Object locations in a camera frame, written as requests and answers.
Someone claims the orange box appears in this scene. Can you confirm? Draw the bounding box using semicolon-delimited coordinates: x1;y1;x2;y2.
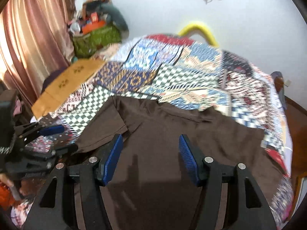
82;21;106;34

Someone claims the blue-grey cloth on chair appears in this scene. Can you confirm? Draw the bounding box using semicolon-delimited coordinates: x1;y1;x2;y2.
271;71;287;110

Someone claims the patchwork patterned bedspread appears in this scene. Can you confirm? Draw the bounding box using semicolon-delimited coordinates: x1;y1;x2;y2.
10;34;295;229

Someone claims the brown cloth garment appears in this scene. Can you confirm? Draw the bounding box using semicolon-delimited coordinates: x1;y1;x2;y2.
77;96;284;229

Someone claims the yellow curved headboard pad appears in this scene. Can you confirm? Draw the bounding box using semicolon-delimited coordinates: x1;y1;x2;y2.
178;22;219;48

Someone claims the person's left hand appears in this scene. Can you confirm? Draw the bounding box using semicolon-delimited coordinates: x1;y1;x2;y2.
0;173;22;201

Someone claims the green patterned storage bag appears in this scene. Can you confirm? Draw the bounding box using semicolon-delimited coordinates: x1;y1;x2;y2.
72;25;122;59

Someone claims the pink curtain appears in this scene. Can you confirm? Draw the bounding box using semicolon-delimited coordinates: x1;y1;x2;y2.
1;0;76;106

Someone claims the wooden folding lap table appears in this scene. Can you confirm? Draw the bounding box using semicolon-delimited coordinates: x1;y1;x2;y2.
31;59;106;119

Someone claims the dark teal plush toy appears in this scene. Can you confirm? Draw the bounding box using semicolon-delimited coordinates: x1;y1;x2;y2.
98;3;129;32

